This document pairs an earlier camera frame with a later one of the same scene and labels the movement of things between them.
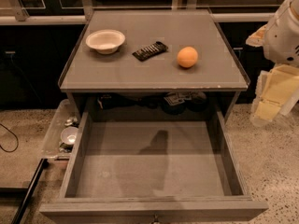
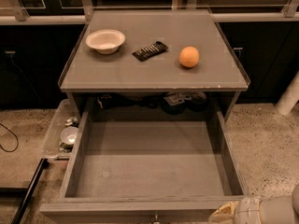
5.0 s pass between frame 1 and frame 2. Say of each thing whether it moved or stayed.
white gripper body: moved
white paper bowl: stayed
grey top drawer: stayed
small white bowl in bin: stayed
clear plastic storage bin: stayed
